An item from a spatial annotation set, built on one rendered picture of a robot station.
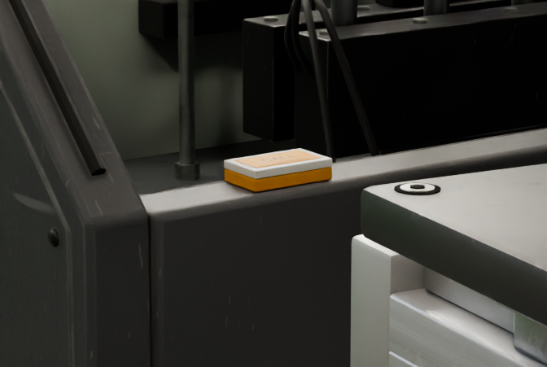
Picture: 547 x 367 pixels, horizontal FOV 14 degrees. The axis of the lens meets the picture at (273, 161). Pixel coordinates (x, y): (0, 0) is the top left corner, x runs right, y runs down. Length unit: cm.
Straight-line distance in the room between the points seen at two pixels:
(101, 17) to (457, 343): 90
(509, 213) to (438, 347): 10
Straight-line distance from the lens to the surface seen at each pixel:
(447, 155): 121
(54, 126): 110
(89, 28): 168
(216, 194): 113
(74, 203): 108
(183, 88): 163
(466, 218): 74
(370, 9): 151
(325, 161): 115
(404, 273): 86
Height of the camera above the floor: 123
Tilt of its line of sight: 14 degrees down
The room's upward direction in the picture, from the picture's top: straight up
